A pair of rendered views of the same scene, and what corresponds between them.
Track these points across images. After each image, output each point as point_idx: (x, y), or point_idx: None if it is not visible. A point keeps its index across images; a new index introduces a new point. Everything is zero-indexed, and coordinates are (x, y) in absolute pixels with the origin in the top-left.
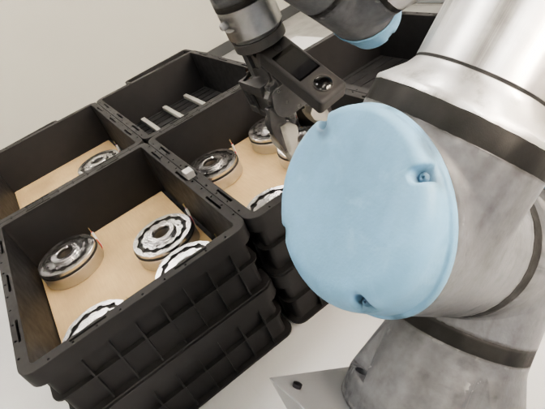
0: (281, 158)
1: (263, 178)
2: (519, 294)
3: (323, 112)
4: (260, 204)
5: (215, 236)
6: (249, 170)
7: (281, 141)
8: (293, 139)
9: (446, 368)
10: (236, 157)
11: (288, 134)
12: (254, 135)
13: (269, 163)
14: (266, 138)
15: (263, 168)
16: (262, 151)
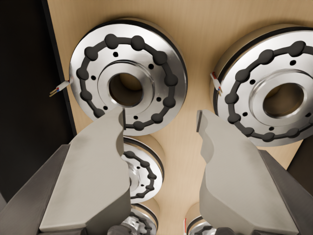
0: (164, 177)
1: (195, 172)
2: None
3: (83, 164)
4: (297, 120)
5: None
6: (190, 197)
7: (287, 179)
8: (231, 159)
9: None
10: (196, 224)
11: (251, 183)
12: (148, 233)
13: (167, 186)
14: (146, 218)
15: (179, 186)
16: (157, 207)
